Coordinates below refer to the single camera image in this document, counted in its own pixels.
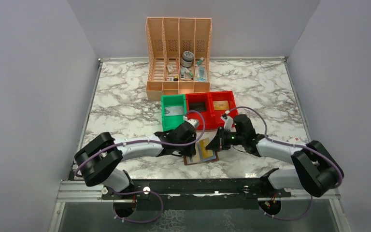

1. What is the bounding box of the green white marker pen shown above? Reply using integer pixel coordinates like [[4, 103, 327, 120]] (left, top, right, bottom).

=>
[[183, 68, 194, 80]]

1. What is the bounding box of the black card in red bin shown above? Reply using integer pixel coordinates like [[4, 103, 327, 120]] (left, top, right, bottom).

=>
[[188, 102, 207, 113]]

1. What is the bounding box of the grey round tin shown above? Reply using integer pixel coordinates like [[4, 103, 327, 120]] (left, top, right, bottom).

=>
[[180, 51, 194, 68]]

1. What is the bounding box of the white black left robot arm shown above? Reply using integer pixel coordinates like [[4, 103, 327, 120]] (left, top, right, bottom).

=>
[[74, 119, 199, 199]]

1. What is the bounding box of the small white red box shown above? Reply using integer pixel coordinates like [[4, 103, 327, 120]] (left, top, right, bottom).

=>
[[288, 137, 305, 144]]

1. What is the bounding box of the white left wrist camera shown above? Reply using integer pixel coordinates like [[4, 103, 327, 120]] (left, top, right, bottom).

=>
[[183, 116, 200, 130]]

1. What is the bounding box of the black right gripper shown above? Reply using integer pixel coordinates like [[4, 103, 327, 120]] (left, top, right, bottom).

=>
[[206, 126, 245, 150]]

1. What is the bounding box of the small grey white bottle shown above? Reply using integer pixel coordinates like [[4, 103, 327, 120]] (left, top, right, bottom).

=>
[[180, 70, 185, 80]]

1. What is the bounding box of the orange plastic desk organizer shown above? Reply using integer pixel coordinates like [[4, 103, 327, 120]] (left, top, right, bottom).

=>
[[145, 17, 213, 101]]

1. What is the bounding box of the red plastic bin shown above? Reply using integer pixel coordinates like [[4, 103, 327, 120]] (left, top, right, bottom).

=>
[[210, 91, 236, 129], [185, 92, 214, 130]]

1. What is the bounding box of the brown leather card holder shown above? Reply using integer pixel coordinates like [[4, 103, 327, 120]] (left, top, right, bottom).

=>
[[184, 138, 219, 166]]

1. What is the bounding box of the green plastic bin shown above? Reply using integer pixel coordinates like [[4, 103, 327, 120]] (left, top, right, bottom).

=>
[[161, 94, 186, 131]]

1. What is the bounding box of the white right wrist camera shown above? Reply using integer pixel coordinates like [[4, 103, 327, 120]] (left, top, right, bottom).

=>
[[221, 114, 234, 131]]

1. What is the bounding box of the gold VIP card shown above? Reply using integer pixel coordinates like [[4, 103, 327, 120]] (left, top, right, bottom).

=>
[[213, 101, 229, 111]]

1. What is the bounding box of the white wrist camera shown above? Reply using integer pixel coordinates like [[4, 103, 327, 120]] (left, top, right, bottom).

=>
[[221, 114, 234, 131], [183, 116, 200, 130]]

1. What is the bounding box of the silver card in green bin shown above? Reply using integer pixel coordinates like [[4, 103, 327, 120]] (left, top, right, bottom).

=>
[[164, 106, 184, 116]]

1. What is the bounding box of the aluminium frame rail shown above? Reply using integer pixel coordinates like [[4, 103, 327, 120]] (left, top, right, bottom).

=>
[[57, 178, 341, 203]]

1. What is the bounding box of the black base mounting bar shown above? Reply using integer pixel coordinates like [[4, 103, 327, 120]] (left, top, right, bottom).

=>
[[101, 178, 291, 211]]

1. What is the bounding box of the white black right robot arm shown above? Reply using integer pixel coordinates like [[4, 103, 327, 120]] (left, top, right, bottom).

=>
[[205, 115, 343, 197]]

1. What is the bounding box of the teal packaged item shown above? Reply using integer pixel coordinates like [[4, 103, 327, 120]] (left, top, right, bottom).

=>
[[195, 66, 208, 82]]

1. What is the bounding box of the small teal tube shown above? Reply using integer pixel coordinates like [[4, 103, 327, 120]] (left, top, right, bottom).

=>
[[195, 57, 204, 67]]

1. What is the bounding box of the small red black item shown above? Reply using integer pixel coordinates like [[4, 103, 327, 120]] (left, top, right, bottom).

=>
[[166, 77, 179, 82]]

